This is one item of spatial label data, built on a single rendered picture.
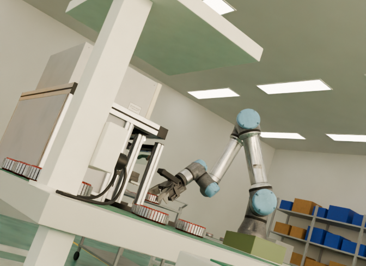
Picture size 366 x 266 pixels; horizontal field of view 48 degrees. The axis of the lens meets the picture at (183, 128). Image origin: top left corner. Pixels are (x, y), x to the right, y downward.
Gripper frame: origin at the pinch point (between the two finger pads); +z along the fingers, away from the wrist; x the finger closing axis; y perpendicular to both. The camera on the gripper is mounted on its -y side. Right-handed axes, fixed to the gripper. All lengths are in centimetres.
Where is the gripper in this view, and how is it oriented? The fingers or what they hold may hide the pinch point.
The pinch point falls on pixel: (148, 197)
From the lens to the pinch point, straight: 193.5
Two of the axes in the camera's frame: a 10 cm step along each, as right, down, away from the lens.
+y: 3.5, 9.0, 2.7
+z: -7.1, 4.4, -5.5
